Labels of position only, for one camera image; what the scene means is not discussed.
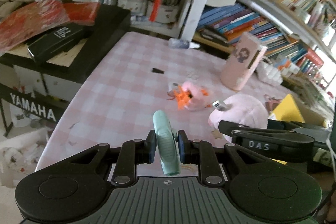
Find red paper sheets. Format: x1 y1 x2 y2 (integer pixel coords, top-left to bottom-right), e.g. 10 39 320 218
1 0 100 55

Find pink cylindrical container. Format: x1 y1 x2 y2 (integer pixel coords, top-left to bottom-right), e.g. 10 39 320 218
220 32 268 92

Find small pink orange toy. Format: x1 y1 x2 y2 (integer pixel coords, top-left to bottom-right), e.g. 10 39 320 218
167 81 213 111

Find mint green small case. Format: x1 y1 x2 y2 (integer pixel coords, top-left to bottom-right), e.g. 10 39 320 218
153 110 181 176

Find small black clip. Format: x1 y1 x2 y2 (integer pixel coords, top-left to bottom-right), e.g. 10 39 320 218
151 68 165 74

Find white woven small bag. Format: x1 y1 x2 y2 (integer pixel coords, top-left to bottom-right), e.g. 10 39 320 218
256 61 283 86

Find row of books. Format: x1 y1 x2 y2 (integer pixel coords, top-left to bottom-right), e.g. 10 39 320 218
197 3 323 77

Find red tassel ornament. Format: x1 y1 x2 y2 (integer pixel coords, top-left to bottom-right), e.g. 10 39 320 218
149 0 162 22

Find white pen holder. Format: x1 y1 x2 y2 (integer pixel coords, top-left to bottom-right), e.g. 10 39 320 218
117 0 147 16

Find yellow cardboard box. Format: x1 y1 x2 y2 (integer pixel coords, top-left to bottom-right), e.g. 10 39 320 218
268 93 329 128

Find black rectangular box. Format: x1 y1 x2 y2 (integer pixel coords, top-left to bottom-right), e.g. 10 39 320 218
27 23 87 65

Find black Yamaha keyboard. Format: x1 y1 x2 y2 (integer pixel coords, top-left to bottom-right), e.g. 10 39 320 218
1 5 130 136

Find pink plush toy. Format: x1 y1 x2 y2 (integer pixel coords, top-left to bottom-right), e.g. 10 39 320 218
208 93 268 145

